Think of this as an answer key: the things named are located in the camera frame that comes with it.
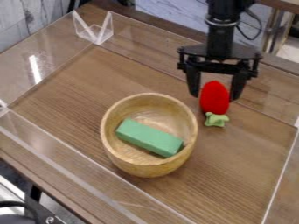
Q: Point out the red plush strawberry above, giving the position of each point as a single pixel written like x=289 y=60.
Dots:
x=216 y=103

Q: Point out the green rectangular block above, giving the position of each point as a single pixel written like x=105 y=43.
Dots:
x=149 y=138

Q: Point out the wooden background furniture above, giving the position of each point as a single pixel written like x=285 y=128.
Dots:
x=284 y=11

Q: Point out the clear acrylic corner bracket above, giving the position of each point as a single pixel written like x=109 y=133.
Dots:
x=94 y=33

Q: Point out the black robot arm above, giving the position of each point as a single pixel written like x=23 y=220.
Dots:
x=222 y=20

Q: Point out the wooden bowl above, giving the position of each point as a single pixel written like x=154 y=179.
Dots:
x=162 y=112

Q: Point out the black table leg frame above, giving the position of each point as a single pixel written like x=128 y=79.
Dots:
x=23 y=211

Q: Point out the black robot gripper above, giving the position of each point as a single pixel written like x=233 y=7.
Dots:
x=240 y=63

